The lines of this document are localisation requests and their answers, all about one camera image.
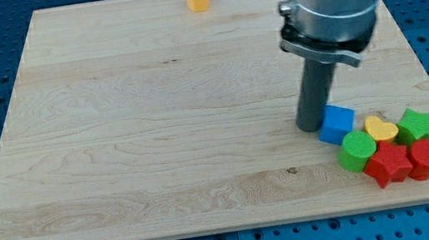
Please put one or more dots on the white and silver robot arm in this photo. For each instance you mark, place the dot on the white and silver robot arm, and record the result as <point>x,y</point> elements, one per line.
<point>327,31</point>

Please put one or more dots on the blue cube block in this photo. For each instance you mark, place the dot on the blue cube block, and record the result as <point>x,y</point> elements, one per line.
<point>337,123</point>

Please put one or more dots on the light wooden board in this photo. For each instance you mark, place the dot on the light wooden board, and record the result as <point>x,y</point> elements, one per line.
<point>142,120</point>

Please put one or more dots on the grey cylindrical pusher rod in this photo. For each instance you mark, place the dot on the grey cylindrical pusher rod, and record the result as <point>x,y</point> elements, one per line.
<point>315,88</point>

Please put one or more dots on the green cylinder block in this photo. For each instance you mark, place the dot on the green cylinder block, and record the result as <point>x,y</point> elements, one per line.
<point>356,149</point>

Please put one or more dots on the yellow heart block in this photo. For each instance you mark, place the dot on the yellow heart block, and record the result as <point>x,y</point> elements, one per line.
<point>380,130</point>

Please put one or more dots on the red star block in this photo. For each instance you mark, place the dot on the red star block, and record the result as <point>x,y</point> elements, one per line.
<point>389,164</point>

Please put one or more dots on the green star block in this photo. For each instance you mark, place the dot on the green star block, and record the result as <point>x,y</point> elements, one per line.
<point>412,126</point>

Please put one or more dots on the red cylinder block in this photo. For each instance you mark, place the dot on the red cylinder block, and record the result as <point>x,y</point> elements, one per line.
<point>419,157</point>

